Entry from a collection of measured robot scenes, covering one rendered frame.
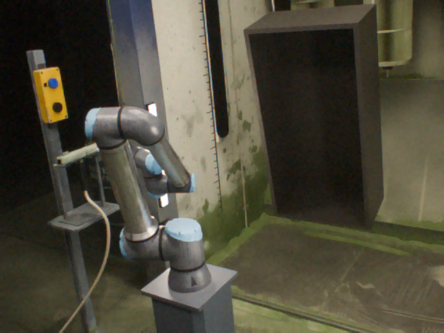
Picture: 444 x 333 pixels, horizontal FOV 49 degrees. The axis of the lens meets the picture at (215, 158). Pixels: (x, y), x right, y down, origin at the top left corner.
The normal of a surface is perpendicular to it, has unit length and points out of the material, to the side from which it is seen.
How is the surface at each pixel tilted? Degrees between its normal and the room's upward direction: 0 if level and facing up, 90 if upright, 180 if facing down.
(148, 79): 90
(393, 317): 0
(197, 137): 90
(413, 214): 57
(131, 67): 90
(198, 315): 90
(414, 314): 0
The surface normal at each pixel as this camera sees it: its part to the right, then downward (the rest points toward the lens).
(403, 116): -0.51, -0.27
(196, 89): 0.83, 0.09
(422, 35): -0.54, 0.29
